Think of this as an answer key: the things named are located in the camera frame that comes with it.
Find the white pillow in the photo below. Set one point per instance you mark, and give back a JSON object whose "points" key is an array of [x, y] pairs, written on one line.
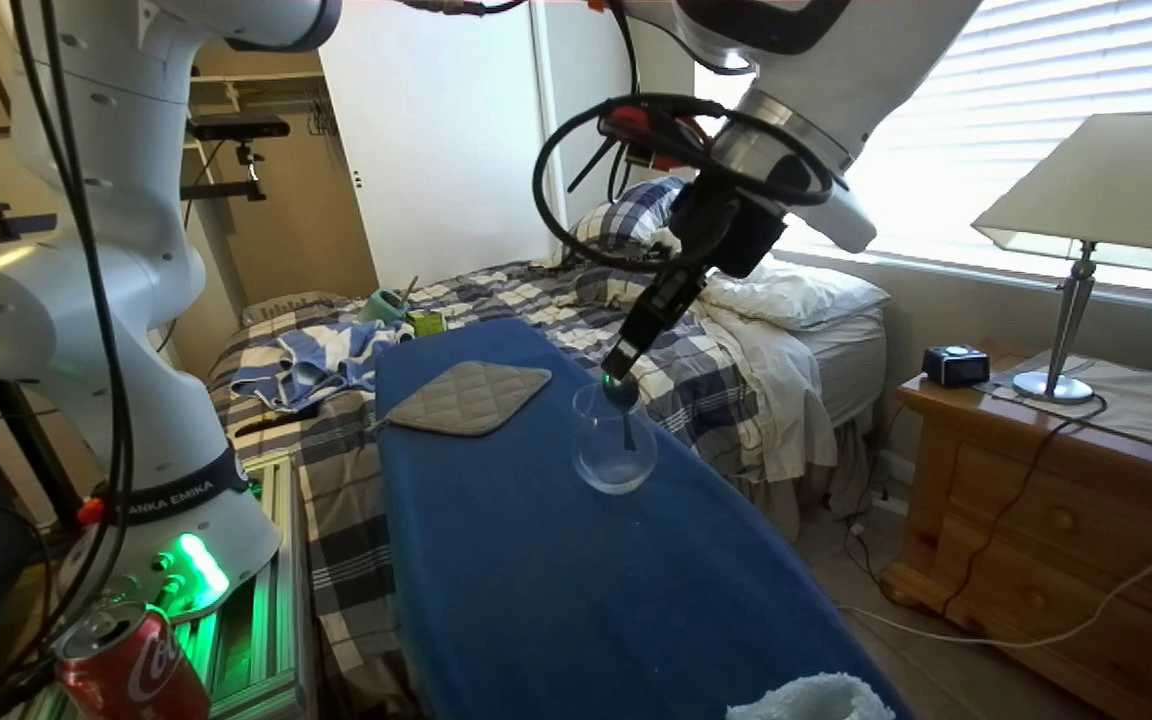
{"points": [[811, 299]]}

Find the silver spoon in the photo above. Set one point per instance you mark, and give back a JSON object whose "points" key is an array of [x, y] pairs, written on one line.
{"points": [[626, 432]]}

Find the small black alarm clock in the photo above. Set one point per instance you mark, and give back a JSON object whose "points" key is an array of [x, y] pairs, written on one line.
{"points": [[959, 365]]}

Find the white bed sheet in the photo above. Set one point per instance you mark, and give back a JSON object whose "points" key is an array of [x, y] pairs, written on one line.
{"points": [[778, 386]]}

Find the red soda can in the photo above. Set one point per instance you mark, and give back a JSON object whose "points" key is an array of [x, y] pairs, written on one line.
{"points": [[139, 672]]}

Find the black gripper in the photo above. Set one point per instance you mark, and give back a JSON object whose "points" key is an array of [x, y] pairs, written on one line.
{"points": [[703, 255]]}

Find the wooden nightstand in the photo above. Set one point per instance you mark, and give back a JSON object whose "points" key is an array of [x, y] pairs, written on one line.
{"points": [[1042, 532]]}

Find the papers on nightstand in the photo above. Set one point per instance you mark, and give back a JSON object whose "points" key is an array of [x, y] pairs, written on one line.
{"points": [[1142, 400]]}

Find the white window blinds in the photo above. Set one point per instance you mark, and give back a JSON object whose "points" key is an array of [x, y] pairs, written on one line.
{"points": [[1070, 82]]}

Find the beige shade table lamp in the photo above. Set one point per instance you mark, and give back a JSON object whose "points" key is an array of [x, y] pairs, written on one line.
{"points": [[1108, 182]]}

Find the grey quilted pot holder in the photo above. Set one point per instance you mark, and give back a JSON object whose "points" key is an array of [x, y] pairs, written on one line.
{"points": [[464, 398]]}

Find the white door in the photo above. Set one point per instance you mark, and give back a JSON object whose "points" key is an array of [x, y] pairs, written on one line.
{"points": [[428, 133]]}

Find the blue ironing board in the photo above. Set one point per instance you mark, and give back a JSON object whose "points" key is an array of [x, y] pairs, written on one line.
{"points": [[548, 602]]}

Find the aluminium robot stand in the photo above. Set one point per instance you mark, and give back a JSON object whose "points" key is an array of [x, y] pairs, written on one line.
{"points": [[263, 642]]}

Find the blue crumpled cloth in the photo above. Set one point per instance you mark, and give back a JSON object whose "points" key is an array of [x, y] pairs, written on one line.
{"points": [[309, 362]]}

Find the small green object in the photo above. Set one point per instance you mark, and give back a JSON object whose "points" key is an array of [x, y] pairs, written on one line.
{"points": [[404, 313]]}

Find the white crumpled cloth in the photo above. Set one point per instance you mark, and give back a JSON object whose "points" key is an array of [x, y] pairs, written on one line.
{"points": [[817, 702]]}

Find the plaid pillow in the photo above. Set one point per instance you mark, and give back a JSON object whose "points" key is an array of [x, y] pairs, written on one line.
{"points": [[639, 222]]}

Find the black camera on stand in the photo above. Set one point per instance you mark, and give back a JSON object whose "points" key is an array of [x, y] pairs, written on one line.
{"points": [[238, 131]]}

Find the clear glass cup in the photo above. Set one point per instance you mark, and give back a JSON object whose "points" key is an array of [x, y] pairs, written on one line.
{"points": [[612, 466]]}

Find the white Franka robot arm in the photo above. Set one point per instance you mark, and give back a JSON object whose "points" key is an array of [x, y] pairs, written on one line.
{"points": [[109, 264]]}

